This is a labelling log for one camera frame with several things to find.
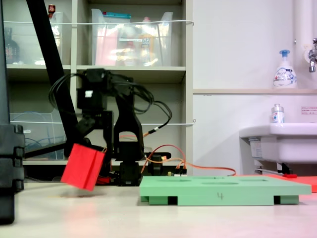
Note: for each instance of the small circuit board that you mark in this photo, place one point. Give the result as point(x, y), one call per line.
point(177, 174)

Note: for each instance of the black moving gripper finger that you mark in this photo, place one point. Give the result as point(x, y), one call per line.
point(85, 129)

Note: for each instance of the beige shelf unit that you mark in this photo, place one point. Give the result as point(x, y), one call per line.
point(158, 72)

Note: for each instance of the large clear plastic bin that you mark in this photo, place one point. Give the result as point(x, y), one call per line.
point(111, 44)

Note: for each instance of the orange-label bottle pink cap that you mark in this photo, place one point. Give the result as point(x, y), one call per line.
point(146, 47)

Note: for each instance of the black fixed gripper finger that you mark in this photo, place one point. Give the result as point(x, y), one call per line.
point(108, 141)

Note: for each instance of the black table clamp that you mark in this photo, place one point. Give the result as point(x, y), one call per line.
point(156, 166)

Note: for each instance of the red cross columnar block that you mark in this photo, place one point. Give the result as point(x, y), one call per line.
point(83, 166)

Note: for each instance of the notched black stack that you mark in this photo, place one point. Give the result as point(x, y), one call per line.
point(10, 158)

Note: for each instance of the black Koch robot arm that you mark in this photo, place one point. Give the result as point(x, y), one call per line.
point(127, 111)

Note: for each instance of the red-print wall sticker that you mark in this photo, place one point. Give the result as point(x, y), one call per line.
point(309, 110)

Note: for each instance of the white blue soap dispenser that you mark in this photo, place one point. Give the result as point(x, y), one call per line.
point(284, 74)

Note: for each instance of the blue-topped zip bag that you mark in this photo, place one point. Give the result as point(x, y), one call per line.
point(117, 17)

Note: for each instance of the dark grey upright panel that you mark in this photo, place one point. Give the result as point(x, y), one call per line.
point(3, 62)

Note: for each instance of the green shape-hole board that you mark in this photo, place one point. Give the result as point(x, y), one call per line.
point(223, 191)

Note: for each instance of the white ceramic sink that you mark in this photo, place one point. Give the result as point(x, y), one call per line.
point(284, 146)

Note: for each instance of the dark glass bottle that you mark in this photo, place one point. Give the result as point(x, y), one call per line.
point(11, 49)

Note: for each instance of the clear bin with bottles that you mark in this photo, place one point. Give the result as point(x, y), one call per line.
point(27, 44)

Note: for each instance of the small clear sanitizer bottle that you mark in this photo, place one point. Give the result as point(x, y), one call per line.
point(278, 115)

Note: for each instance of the metal water faucet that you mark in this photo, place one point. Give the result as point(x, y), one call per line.
point(312, 57)

